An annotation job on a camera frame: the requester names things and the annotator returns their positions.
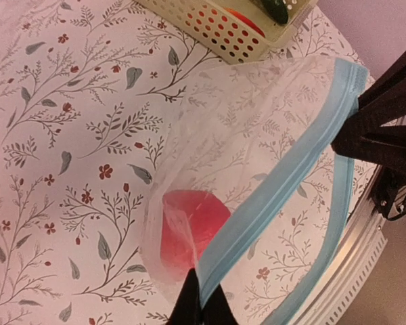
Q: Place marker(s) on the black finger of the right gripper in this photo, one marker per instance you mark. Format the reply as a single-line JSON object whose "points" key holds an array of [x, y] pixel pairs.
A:
{"points": [[383, 102], [364, 137]]}

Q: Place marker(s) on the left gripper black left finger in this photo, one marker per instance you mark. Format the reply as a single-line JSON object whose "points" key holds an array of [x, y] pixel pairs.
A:
{"points": [[187, 309]]}

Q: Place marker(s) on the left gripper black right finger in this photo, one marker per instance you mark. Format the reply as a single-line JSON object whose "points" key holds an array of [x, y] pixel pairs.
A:
{"points": [[217, 311]]}

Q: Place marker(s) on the red toy apple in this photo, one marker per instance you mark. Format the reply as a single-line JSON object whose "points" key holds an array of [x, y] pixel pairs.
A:
{"points": [[190, 220]]}

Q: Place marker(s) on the clear zip bag blue zipper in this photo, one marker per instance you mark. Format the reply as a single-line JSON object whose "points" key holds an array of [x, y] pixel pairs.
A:
{"points": [[258, 136]]}

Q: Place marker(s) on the dark green toy cucumber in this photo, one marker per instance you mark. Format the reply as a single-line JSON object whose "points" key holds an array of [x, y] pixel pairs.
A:
{"points": [[277, 10]]}

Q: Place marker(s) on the beige perforated plastic basket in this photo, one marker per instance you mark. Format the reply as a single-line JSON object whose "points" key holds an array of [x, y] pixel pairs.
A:
{"points": [[225, 35]]}

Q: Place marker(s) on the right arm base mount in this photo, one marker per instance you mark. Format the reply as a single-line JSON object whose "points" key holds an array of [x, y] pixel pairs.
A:
{"points": [[389, 194]]}

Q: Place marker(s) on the aluminium front rail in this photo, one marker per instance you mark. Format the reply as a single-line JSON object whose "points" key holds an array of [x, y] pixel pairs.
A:
{"points": [[366, 282]]}

